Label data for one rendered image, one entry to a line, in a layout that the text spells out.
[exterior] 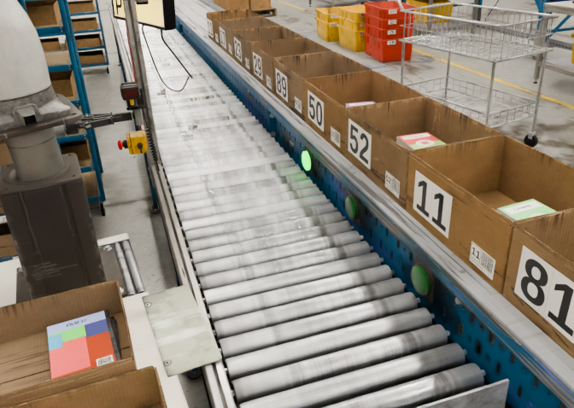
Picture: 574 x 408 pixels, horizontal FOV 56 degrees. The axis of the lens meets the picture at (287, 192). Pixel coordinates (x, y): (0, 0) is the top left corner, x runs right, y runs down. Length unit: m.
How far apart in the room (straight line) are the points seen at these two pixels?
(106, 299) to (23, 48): 0.58
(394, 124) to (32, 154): 1.10
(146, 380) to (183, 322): 0.26
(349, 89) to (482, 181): 0.79
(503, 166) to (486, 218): 0.42
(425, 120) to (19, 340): 1.35
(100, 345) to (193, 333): 0.20
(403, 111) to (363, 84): 0.39
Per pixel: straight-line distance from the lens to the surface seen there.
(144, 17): 2.23
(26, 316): 1.38
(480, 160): 1.55
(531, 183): 1.51
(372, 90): 2.21
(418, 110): 1.86
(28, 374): 1.31
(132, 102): 2.06
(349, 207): 1.62
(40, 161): 1.36
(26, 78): 1.28
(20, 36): 1.27
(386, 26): 6.80
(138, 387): 1.12
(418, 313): 1.34
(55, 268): 1.44
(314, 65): 2.52
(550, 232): 1.20
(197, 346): 1.26
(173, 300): 1.40
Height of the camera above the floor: 1.58
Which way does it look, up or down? 27 degrees down
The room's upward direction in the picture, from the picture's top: 3 degrees counter-clockwise
